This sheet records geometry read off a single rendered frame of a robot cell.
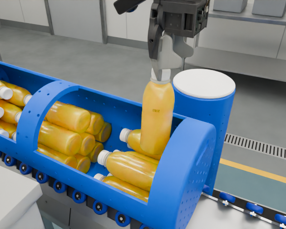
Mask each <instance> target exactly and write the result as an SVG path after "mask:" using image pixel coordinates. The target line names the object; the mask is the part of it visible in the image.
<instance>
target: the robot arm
mask: <svg viewBox="0 0 286 229"><path fill-rule="evenodd" d="M144 1H146V0H117V1H115V2H114V3H113V5H114V7H115V9H116V11H117V13H118V14H119V15H121V14H123V13H125V12H127V13H131V12H134V11H135V10H136V9H137V7H138V5H139V4H141V3H143V2H144ZM209 6H210V0H153V3H152V5H151V10H150V18H149V28H148V52H149V58H150V60H151V65H152V68H153V71H154V73H155V76H156V78H157V81H161V79H162V70H164V69H170V70H171V69H178V68H180V67H181V66H182V58H187V57H191V56H193V53H194V49H193V48H192V47H191V46H190V45H188V44H187V43H185V41H184V37H188V38H194V36H195V35H196V34H198V33H199V32H200V31H201V30H203V29H204V28H206V27H207V20H208V13H209ZM163 31H164V34H163V36H162V33H163Z"/></svg>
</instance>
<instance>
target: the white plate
mask: <svg viewBox="0 0 286 229"><path fill-rule="evenodd" d="M173 84H174V86H175V87H176V89H178V90H179V91H180V92H182V93H184V94H186V95H189V96H192V97H196V98H201V99H218V98H222V97H225V96H228V95H230V94H231V93H232V92H233V91H234V90H235V83H234V81H233V80H232V79H231V78H230V77H228V76H227V75H225V74H223V73H220V72H217V71H213V70H206V69H191V70H185V71H182V72H180V73H178V74H177V75H176V76H175V77H174V78H173Z"/></svg>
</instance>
